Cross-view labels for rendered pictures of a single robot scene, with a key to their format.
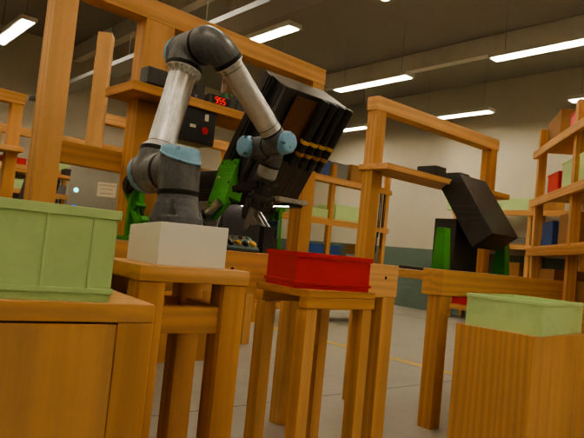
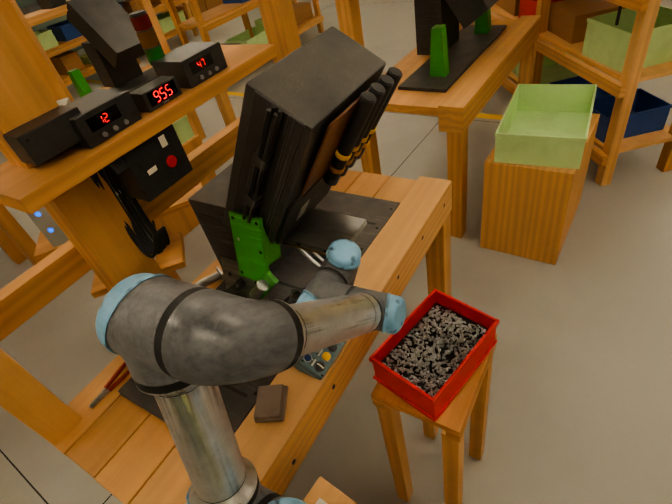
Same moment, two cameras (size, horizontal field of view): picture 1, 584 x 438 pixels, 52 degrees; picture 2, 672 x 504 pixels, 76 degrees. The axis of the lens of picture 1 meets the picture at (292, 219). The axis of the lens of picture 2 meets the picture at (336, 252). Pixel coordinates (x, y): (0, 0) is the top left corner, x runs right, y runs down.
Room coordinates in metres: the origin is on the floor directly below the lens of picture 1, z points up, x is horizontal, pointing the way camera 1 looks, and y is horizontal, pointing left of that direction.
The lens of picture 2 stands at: (1.42, 0.18, 1.92)
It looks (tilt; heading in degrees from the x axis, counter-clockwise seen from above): 41 degrees down; 353
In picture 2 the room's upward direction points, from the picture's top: 14 degrees counter-clockwise
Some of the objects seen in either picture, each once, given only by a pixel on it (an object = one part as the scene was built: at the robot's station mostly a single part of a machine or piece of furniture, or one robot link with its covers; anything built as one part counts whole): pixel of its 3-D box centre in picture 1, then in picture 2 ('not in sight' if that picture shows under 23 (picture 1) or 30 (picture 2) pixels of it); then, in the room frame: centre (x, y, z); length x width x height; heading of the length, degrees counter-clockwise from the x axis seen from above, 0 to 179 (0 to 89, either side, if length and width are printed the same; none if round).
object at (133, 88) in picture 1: (207, 113); (149, 108); (2.73, 0.44, 1.52); 0.90 x 0.25 x 0.04; 133
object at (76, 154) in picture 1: (188, 175); (168, 187); (2.81, 0.51, 1.23); 1.30 x 0.05 x 0.09; 133
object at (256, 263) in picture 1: (268, 273); (352, 320); (2.34, 0.07, 0.82); 1.50 x 0.14 x 0.15; 133
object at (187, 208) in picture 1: (176, 209); not in sight; (1.67, 0.33, 1.01); 0.15 x 0.15 x 0.10
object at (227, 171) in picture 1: (229, 183); (256, 241); (2.44, 0.27, 1.17); 0.13 x 0.12 x 0.20; 133
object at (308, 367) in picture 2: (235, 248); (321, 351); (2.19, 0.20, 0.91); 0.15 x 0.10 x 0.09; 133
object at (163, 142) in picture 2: (191, 127); (147, 159); (2.62, 0.48, 1.42); 0.17 x 0.12 x 0.15; 133
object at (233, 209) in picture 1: (232, 212); (253, 218); (2.72, 0.28, 1.07); 0.30 x 0.18 x 0.34; 133
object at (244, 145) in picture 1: (256, 147); (327, 299); (2.05, 0.15, 1.27); 0.11 x 0.11 x 0.08; 46
